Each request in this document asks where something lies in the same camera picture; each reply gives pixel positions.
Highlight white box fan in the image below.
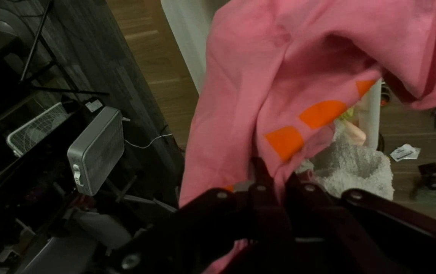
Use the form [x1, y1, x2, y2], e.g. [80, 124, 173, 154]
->
[6, 102, 71, 158]

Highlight white fluffy towel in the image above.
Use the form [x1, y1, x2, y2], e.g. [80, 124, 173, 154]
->
[296, 119, 394, 201]

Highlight crumpled white paper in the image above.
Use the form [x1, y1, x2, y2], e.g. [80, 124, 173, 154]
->
[390, 143, 421, 162]

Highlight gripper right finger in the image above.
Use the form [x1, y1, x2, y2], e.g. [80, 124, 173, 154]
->
[286, 170, 436, 274]

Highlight grey box heater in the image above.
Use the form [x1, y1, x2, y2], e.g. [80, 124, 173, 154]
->
[67, 106, 125, 197]

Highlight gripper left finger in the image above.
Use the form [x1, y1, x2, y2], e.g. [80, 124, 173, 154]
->
[108, 157, 295, 274]

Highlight white cable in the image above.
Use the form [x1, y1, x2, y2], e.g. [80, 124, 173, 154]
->
[124, 133, 173, 149]

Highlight pink t-shirt with orange print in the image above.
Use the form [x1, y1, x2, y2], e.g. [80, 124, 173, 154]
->
[179, 0, 436, 274]

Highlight stand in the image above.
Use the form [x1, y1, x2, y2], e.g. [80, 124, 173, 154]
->
[19, 0, 110, 96]

